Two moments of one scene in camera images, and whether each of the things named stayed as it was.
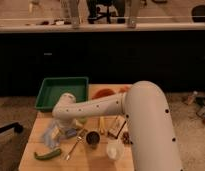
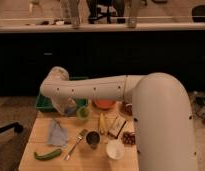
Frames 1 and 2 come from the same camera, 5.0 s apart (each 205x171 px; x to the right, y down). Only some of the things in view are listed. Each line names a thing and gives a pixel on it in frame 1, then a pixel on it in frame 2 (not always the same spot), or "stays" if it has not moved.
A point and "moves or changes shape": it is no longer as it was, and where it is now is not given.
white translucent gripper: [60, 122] -> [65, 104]
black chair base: [16, 125] stays
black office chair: [106, 11] stays
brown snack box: [116, 126] stays
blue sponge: [71, 132] moves or changes shape
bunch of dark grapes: [126, 138] stays
